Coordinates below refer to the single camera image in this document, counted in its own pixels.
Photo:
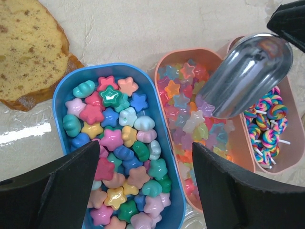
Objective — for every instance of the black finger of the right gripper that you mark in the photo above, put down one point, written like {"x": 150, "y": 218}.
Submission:
{"x": 288, "y": 22}

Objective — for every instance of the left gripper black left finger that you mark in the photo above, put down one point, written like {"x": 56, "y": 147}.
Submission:
{"x": 53, "y": 196}

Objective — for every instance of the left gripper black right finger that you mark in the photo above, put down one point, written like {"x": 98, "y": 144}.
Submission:
{"x": 235, "y": 198}

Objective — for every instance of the silver metal scoop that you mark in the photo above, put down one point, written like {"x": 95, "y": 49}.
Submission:
{"x": 255, "y": 65}

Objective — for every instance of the pink tray of lollipops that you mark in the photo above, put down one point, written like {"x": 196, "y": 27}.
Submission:
{"x": 274, "y": 141}

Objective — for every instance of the blue tray of star candies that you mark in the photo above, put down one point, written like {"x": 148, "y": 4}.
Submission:
{"x": 116, "y": 105}

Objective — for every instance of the orange tray of gummy stars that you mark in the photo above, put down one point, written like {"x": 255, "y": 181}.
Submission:
{"x": 179, "y": 76}

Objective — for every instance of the clear glass jar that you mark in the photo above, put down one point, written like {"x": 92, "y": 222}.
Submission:
{"x": 193, "y": 219}

